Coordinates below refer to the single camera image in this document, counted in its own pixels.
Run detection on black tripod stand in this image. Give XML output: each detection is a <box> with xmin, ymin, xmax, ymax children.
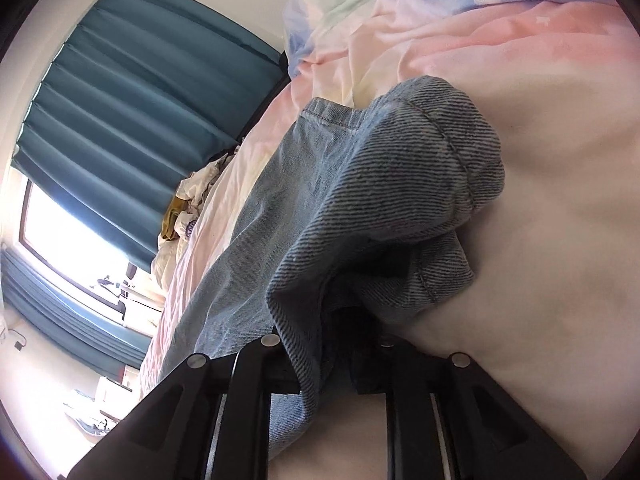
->
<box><xmin>92</xmin><ymin>261</ymin><xmax>139</xmax><ymax>322</ymax></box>

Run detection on white garment with purple print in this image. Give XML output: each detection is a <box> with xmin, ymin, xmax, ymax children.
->
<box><xmin>177</xmin><ymin>210</ymin><xmax>202</xmax><ymax>239</ymax></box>

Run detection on narrow teal curtain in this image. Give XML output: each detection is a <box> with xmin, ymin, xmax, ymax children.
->
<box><xmin>0</xmin><ymin>244</ymin><xmax>152</xmax><ymax>372</ymax></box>

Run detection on white grey crumpled clothes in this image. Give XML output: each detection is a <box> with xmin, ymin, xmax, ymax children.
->
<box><xmin>172</xmin><ymin>151</ymin><xmax>242</xmax><ymax>212</ymax></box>

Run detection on white boxy appliance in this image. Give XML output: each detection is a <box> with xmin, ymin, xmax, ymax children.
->
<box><xmin>96</xmin><ymin>375</ymin><xmax>133</xmax><ymax>402</ymax></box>

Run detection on pastel pink bed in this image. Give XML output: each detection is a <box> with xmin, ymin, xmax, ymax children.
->
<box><xmin>137</xmin><ymin>5</ymin><xmax>638</xmax><ymax>480</ymax></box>

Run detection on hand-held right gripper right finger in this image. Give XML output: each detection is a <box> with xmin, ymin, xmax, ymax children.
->
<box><xmin>350</xmin><ymin>335</ymin><xmax>587</xmax><ymax>480</ymax></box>

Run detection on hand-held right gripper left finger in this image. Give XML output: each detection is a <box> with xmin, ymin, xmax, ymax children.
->
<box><xmin>66</xmin><ymin>332</ymin><xmax>301</xmax><ymax>480</ymax></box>

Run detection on wide teal curtain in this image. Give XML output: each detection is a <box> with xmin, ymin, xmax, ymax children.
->
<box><xmin>11</xmin><ymin>0</ymin><xmax>292</xmax><ymax>274</ymax></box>

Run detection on bright window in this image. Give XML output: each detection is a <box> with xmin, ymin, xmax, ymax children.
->
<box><xmin>20</xmin><ymin>179</ymin><xmax>167</xmax><ymax>332</ymax></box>

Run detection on mustard yellow garment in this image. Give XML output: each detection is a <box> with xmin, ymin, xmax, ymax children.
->
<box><xmin>160</xmin><ymin>194</ymin><xmax>198</xmax><ymax>242</ymax></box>

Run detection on light blue denim pants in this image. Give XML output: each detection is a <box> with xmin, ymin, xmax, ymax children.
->
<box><xmin>150</xmin><ymin>75</ymin><xmax>506</xmax><ymax>463</ymax></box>

